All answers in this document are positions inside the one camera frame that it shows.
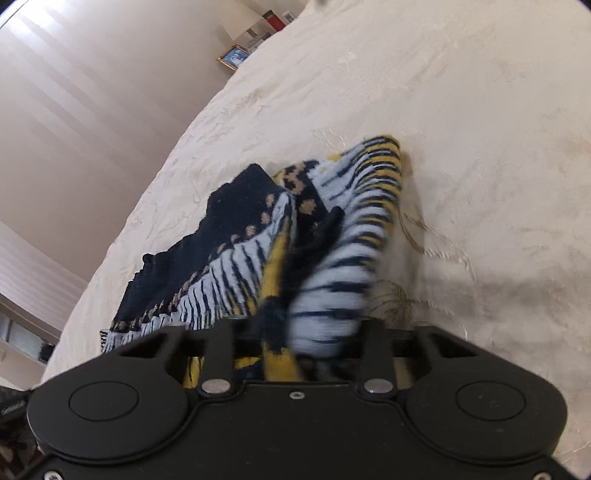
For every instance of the cream bedspread bed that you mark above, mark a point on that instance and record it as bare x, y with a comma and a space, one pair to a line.
461, 138

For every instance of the small white container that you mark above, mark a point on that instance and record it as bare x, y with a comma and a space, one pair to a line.
287, 16

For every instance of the gold picture frame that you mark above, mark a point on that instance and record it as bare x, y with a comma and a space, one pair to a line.
234, 57

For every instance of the red bottle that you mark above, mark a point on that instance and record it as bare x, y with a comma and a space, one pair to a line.
272, 21

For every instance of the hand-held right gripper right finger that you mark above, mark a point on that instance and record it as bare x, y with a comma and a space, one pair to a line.
375, 344

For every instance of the white table lamp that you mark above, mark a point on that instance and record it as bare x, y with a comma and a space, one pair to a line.
238, 16

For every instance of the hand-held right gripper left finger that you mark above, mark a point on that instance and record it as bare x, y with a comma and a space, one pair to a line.
220, 341

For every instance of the patterned knit sweater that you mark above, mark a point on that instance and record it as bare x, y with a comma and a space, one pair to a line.
323, 277

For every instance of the dark patterned cloth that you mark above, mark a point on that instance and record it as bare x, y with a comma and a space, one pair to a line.
11, 438

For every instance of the white wardrobe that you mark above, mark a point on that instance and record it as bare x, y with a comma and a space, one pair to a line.
23, 339

